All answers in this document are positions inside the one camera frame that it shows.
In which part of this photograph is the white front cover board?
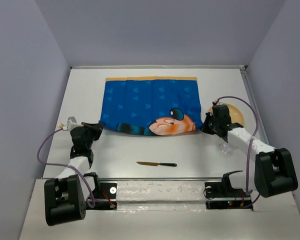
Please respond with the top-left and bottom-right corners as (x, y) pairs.
(20, 180), (300, 240)

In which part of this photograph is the blue cartoon placemat cloth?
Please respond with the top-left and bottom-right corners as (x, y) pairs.
(99, 76), (203, 136)

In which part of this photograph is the clear plastic drinking glass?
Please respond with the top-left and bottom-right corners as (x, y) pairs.
(219, 142), (237, 154)

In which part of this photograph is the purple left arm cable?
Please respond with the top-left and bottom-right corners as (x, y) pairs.
(37, 128), (116, 208)

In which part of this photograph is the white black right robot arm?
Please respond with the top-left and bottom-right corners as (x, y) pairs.
(201, 104), (299, 198)

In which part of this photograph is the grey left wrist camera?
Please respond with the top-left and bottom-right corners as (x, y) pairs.
(63, 116), (81, 132)

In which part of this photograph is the beige round plate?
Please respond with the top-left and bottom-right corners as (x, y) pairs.
(218, 102), (245, 126)

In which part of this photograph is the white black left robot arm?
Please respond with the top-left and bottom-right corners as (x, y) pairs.
(44, 117), (104, 226)

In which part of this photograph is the gold knife green handle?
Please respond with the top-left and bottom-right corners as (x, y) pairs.
(136, 161), (178, 167)

